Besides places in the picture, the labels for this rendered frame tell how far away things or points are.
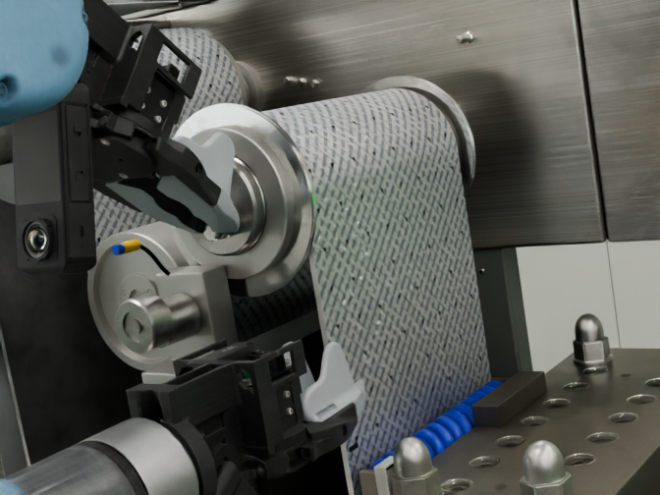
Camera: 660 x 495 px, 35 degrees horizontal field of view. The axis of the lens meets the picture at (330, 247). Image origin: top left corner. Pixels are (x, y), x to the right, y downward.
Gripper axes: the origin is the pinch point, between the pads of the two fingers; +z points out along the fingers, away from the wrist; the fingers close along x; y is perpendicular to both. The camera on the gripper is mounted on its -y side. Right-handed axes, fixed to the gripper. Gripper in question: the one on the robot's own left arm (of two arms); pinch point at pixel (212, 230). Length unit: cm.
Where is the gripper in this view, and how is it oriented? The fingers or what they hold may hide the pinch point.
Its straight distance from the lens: 76.0
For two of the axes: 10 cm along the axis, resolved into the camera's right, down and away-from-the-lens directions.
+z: 5.4, 4.6, 7.0
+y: 2.4, -8.8, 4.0
